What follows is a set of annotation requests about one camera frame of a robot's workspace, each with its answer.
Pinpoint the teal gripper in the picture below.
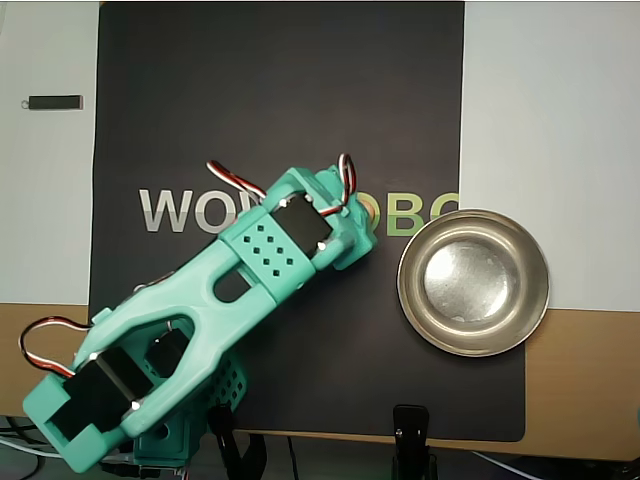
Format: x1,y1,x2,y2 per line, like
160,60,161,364
330,194,377,272

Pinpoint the metal bowl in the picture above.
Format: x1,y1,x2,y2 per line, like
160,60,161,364
396,207,551,358

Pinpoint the black WOWROBO mat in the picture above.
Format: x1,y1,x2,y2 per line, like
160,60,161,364
83,1,527,444

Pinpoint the white paper sheet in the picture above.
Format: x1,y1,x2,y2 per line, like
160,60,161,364
0,1,100,306
457,1,640,312

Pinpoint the black table clamp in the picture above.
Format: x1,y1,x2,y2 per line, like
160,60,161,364
206,403,271,480

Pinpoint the black USB stick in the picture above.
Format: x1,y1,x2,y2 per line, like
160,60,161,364
20,94,85,112

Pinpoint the red white black servo cable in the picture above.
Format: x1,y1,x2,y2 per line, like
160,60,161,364
319,152,359,217
206,159,269,201
18,317,96,376

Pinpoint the thin black hanging cable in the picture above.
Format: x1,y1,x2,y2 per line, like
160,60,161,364
285,436,301,480

